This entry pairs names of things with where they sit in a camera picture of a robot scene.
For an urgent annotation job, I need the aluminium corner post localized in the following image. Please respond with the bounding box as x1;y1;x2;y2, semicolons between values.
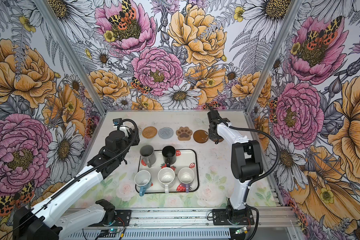
35;1;106;117
246;0;303;115

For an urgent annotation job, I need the aluminium front rail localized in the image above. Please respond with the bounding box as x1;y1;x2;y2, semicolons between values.
62;206;301;230

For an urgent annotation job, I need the white lilac handled mug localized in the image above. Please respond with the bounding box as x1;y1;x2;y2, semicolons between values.
178;168;195;193

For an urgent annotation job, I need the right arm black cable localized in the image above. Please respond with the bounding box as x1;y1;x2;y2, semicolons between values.
227;125;281;240

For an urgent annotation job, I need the white speckled mug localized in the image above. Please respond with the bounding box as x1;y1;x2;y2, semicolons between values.
157;167;176;194

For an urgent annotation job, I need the black mug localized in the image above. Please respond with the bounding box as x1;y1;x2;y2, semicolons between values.
161;146;176;168

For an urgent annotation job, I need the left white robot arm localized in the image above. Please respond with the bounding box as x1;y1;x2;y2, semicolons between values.
12;119;139;240

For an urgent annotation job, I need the left aluminium corner post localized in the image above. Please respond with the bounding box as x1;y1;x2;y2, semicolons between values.
35;1;106;117

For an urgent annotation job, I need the cork paw print coaster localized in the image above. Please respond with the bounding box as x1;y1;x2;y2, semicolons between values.
175;127;193;141

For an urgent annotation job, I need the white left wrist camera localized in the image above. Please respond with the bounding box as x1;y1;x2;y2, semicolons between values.
112;118;129;133

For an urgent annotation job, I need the grey-blue woven round coaster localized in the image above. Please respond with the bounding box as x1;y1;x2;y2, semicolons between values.
158;127;174;140

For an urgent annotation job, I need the white strawberry serving tray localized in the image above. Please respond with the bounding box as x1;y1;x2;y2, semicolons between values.
135;149;200;196

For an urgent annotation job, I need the right aluminium corner post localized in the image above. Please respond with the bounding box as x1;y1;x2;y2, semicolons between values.
246;0;303;115

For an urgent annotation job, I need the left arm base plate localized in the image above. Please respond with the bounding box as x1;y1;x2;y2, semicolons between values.
106;210;132;227

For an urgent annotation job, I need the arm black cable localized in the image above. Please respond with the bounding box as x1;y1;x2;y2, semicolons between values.
227;125;281;240
5;118;139;238

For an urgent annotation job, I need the rattan wicker round coaster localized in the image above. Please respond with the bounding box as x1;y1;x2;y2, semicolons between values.
142;126;158;139

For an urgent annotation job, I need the grey mug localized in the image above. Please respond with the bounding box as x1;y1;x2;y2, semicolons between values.
139;145;156;168

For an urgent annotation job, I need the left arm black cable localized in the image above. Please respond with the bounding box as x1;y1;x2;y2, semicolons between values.
5;118;139;238

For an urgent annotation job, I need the blue floral mug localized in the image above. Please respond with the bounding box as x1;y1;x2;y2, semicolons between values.
134;170;151;197

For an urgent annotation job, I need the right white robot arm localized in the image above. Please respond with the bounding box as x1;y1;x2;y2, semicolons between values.
207;105;264;213

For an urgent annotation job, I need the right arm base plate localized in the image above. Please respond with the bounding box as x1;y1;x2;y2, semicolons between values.
212;208;255;226

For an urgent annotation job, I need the scratched brown wooden round coaster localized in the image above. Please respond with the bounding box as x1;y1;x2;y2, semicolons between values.
193;130;209;144

